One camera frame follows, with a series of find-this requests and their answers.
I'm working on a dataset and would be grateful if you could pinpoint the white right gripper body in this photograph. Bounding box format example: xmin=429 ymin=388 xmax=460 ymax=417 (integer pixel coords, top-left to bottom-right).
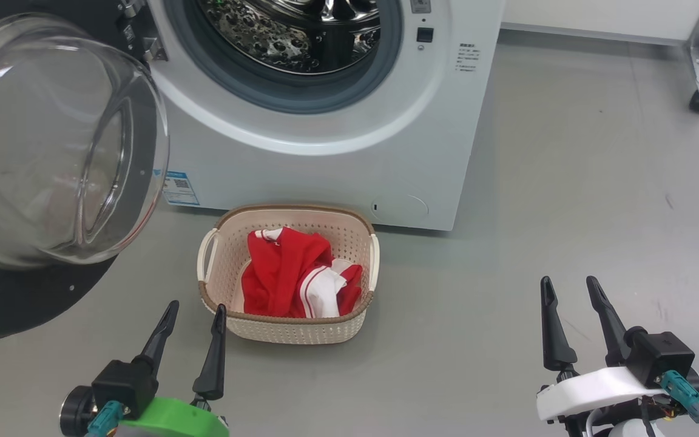
xmin=536 ymin=366 xmax=666 ymax=422

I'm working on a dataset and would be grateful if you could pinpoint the camera cable teal plug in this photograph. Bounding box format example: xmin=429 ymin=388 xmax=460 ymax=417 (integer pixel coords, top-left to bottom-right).
xmin=659 ymin=370 xmax=699 ymax=437
xmin=86 ymin=401 xmax=126 ymax=437

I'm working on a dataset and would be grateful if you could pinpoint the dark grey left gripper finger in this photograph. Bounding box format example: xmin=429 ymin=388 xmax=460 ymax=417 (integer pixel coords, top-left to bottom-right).
xmin=134 ymin=300 xmax=180 ymax=377
xmin=192 ymin=303 xmax=229 ymax=401

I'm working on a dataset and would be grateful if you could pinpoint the cream perforated laundry basket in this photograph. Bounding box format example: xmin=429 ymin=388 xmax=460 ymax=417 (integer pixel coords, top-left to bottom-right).
xmin=197 ymin=205 xmax=380 ymax=345

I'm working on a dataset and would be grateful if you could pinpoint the white front-load washing machine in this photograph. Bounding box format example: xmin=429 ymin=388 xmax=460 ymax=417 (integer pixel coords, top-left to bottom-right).
xmin=116 ymin=0 xmax=507 ymax=232

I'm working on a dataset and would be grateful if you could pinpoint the red white striped garment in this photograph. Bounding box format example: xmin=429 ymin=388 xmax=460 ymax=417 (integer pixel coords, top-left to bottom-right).
xmin=330 ymin=259 xmax=363 ymax=316

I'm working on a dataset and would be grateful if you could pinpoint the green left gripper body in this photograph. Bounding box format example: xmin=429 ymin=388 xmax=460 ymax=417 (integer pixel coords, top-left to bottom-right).
xmin=116 ymin=398 xmax=231 ymax=437

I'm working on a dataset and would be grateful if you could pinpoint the right camera cable teal plug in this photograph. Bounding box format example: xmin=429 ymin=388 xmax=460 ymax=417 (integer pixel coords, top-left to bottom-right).
xmin=659 ymin=370 xmax=699 ymax=437

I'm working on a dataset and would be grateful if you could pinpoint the blue energy label sticker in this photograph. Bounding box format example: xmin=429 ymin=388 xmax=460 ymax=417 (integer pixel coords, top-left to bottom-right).
xmin=154 ymin=170 xmax=200 ymax=207

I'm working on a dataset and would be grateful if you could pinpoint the red garment with white panel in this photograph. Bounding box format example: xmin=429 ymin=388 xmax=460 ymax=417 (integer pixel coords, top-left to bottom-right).
xmin=241 ymin=228 xmax=350 ymax=319

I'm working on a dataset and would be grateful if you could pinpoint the left camera cable teal plug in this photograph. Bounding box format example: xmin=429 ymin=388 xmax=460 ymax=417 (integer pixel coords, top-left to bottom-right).
xmin=86 ymin=401 xmax=126 ymax=437

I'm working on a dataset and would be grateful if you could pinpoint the white partition panel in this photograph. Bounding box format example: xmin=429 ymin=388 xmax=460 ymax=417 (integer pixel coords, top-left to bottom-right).
xmin=501 ymin=0 xmax=699 ymax=46

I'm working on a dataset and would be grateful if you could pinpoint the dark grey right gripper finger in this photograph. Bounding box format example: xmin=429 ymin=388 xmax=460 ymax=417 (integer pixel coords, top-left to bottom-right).
xmin=586 ymin=276 xmax=632 ymax=368
xmin=539 ymin=276 xmax=578 ymax=372

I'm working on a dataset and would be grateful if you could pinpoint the washing machine glass door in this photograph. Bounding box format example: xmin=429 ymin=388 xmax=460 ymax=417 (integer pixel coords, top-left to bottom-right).
xmin=0 ymin=0 xmax=171 ymax=345

